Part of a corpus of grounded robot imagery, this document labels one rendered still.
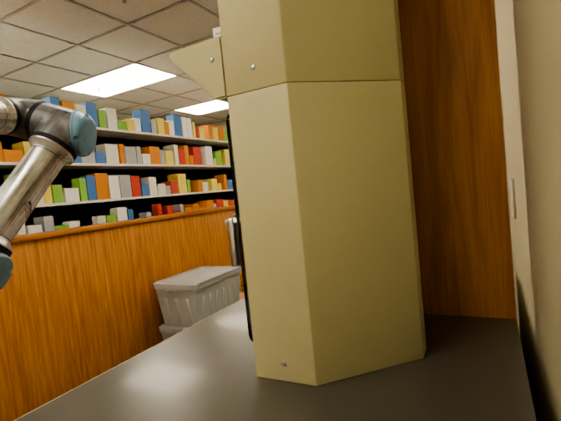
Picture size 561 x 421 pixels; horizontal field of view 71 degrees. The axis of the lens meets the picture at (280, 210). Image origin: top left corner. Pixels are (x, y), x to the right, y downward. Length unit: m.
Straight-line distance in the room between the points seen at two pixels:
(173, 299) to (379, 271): 2.46
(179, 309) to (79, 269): 0.73
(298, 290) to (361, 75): 0.35
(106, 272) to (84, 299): 0.22
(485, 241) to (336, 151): 0.42
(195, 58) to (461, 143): 0.56
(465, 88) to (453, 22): 0.14
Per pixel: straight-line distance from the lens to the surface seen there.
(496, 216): 0.91
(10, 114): 1.22
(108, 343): 3.01
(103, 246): 2.91
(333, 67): 0.65
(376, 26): 0.71
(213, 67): 0.69
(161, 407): 0.69
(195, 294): 2.86
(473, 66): 0.93
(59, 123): 1.18
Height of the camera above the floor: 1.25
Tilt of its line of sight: 3 degrees down
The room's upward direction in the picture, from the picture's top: 6 degrees counter-clockwise
